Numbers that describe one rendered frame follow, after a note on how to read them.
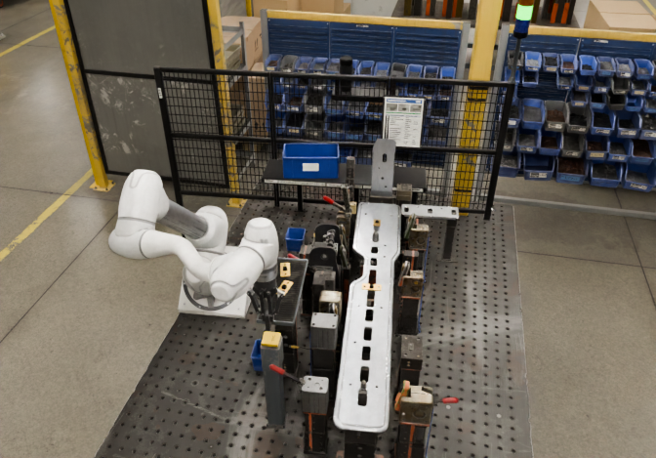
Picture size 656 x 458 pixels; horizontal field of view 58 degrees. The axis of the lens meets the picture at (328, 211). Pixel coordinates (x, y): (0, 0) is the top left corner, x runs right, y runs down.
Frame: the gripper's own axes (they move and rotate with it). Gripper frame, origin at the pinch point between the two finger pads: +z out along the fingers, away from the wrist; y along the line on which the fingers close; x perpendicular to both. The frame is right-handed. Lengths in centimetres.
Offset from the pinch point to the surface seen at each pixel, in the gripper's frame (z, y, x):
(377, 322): 25, 37, 29
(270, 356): 14.6, 0.6, -3.1
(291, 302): 8.9, 4.3, 19.3
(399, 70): 12, 40, 271
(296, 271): 8.8, 3.2, 37.0
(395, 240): 25, 43, 84
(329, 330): 15.4, 19.6, 12.7
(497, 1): -69, 84, 154
